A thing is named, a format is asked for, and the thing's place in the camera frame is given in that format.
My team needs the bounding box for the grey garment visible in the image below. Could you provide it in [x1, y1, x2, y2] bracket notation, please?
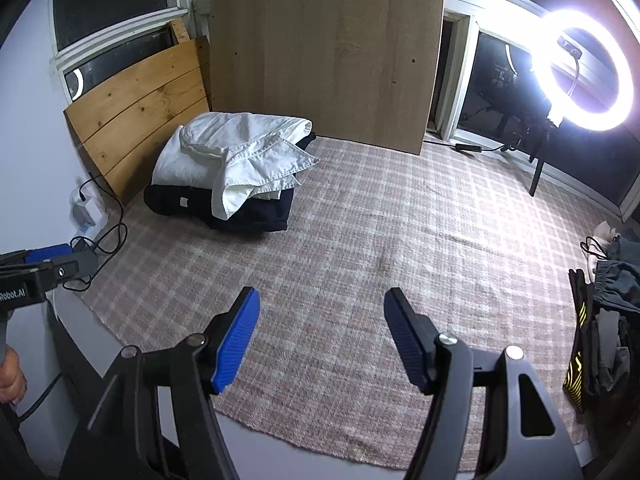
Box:
[585, 310, 640, 397]

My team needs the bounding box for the white shirt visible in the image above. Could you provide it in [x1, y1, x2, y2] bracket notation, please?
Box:
[151, 111, 321, 221]

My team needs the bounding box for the narrow wooden plank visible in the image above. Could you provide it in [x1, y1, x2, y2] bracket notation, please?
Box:
[169, 18, 194, 47]

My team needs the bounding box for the person's left hand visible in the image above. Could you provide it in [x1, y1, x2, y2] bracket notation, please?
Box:
[0, 349, 28, 406]

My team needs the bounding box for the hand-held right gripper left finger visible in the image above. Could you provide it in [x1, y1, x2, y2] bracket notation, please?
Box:
[60, 286, 262, 480]

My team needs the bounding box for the light wooden board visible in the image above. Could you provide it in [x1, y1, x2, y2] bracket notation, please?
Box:
[209, 0, 446, 155]

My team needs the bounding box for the black ring light cable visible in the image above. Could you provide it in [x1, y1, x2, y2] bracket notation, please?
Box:
[425, 140, 506, 154]

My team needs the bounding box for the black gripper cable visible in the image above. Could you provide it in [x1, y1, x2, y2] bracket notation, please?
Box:
[0, 370, 64, 432]

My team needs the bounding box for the black adapter cable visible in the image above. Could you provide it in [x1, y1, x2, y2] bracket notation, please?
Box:
[62, 175, 129, 291]

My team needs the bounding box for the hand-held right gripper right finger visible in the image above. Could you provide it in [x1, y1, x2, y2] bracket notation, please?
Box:
[383, 287, 584, 480]

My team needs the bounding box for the pine plank headboard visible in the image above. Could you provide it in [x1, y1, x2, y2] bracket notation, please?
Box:
[64, 36, 211, 206]

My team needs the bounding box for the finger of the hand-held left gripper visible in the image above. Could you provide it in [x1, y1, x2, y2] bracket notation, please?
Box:
[50, 251, 99, 289]
[24, 243, 72, 264]

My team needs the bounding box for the folded navy garment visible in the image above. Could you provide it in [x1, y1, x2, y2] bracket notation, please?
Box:
[144, 132, 318, 233]

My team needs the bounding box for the plaid woven mat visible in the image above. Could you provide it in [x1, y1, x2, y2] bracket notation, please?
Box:
[82, 137, 611, 472]

